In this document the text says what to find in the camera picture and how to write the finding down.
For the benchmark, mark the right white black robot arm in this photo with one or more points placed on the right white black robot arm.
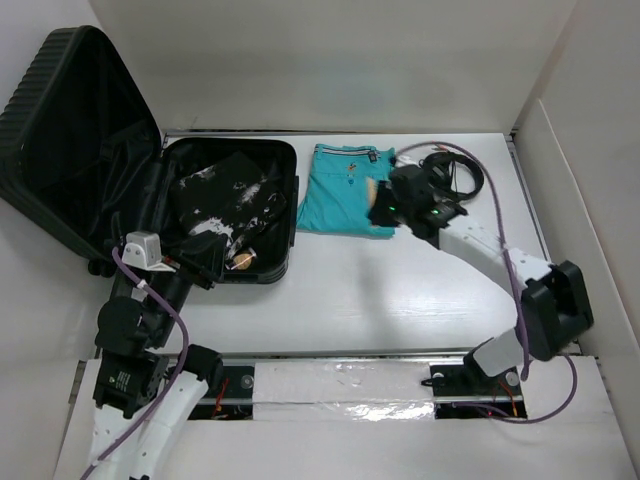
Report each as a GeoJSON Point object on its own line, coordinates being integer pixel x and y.
{"type": "Point", "coordinates": [552, 303]}

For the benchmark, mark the silver aluminium rail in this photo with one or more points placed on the silver aluminium rail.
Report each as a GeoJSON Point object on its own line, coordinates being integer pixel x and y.
{"type": "Point", "coordinates": [355, 354]}

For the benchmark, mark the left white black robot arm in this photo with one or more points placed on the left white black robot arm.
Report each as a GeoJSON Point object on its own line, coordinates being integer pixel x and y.
{"type": "Point", "coordinates": [151, 377]}

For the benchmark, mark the black hard-shell suitcase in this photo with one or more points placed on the black hard-shell suitcase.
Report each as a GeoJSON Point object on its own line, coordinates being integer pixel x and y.
{"type": "Point", "coordinates": [83, 158]}

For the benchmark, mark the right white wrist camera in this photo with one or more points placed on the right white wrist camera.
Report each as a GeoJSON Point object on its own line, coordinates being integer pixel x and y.
{"type": "Point", "coordinates": [403, 160]}

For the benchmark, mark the gold makeup brush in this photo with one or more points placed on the gold makeup brush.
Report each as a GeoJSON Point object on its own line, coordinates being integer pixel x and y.
{"type": "Point", "coordinates": [372, 191]}

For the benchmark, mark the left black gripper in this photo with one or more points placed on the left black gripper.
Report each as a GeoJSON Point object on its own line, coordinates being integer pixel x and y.
{"type": "Point", "coordinates": [198, 256]}

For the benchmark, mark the turquoise shorts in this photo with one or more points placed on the turquoise shorts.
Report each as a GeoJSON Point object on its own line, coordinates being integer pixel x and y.
{"type": "Point", "coordinates": [335, 201]}

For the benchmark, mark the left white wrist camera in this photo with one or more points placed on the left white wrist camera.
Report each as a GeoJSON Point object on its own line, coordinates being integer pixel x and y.
{"type": "Point", "coordinates": [142, 250]}

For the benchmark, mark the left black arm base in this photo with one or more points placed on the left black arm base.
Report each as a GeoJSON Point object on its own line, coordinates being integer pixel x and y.
{"type": "Point", "coordinates": [232, 399]}

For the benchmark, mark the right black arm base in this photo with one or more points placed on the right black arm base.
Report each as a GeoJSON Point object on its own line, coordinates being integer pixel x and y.
{"type": "Point", "coordinates": [456, 398]}

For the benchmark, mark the black white tie-dye shirt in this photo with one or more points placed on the black white tie-dye shirt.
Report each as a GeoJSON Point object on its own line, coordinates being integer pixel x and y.
{"type": "Point", "coordinates": [233, 199]}

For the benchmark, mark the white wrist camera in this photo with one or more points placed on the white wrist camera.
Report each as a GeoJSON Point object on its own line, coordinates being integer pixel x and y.
{"type": "Point", "coordinates": [142, 250]}
{"type": "Point", "coordinates": [403, 160]}

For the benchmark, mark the black wired headphones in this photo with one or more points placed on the black wired headphones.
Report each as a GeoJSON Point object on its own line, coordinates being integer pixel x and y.
{"type": "Point", "coordinates": [442, 167]}

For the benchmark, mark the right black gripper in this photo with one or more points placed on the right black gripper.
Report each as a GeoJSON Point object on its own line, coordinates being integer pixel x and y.
{"type": "Point", "coordinates": [376, 214]}

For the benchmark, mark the round beige powder compact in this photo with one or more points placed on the round beige powder compact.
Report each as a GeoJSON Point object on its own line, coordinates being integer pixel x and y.
{"type": "Point", "coordinates": [243, 261]}

